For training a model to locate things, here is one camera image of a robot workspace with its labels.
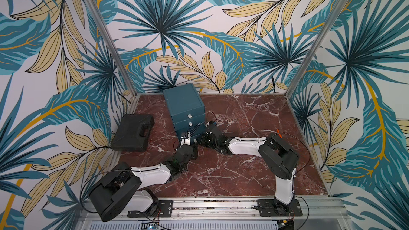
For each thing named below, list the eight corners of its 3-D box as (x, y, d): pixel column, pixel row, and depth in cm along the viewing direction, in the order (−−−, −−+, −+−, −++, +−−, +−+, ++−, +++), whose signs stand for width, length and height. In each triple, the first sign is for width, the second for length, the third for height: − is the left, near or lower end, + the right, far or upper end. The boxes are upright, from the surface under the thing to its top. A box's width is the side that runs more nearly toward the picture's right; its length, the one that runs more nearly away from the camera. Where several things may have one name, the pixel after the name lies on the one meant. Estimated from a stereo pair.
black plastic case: (114, 151, 93) (108, 146, 87) (126, 120, 107) (122, 114, 101) (146, 152, 93) (143, 146, 88) (154, 120, 107) (152, 114, 101)
